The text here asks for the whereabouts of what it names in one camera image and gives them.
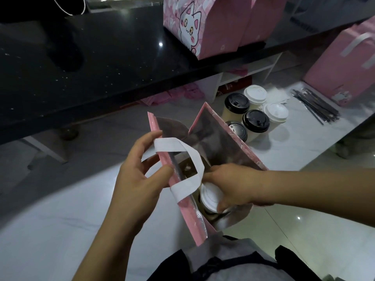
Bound person's right hand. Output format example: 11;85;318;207
204;163;272;214

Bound person's left hand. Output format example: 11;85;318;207
110;131;175;235

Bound white lidded paper cup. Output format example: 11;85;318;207
244;84;268;111
263;102;289;132
199;182;232;216

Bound pink insulated bag white handle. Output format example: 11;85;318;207
147;102;269;247

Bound person's right forearm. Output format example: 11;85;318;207
259;167;375;229

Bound person's left forearm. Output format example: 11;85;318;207
72;221;147;281

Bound brown cardboard cup carrier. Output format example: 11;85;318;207
178;157;205;180

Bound person's grey and black clothing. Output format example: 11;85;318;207
146;235;333;281

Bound black lidded paper cup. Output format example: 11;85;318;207
226;121;248;142
242;109;271;143
222;93;250;122

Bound pile of pink plastic bags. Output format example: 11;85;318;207
145;83;206;106

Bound red box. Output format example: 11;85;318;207
218;75;253;94

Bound white paper napkins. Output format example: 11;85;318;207
265;86;291;104

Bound bundle of wrapped black straws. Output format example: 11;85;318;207
291;88;340;125

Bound white shelf unit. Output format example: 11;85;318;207
202;52;283;100

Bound pink cat print bag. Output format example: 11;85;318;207
163;0;259;60

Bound plain pink paper bag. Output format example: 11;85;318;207
240;0;288;48

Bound pink bag with white strap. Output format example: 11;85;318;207
303;16;375;108

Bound white cord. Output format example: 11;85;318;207
55;0;87;15

